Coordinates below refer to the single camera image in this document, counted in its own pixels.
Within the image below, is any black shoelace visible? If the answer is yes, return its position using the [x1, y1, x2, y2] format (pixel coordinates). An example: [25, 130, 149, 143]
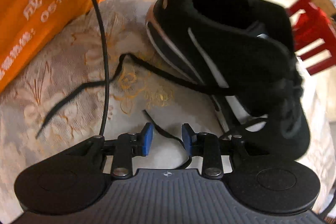
[29, 53, 221, 169]

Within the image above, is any black sneaker with white swoosh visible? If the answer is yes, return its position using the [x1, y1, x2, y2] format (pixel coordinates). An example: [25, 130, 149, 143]
[146, 0, 310, 160]

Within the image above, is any red wooden chair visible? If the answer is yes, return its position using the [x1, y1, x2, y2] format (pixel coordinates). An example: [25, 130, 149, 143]
[287, 0, 335, 76]

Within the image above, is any black cable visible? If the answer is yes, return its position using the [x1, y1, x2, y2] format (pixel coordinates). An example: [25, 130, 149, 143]
[71, 0, 117, 136]

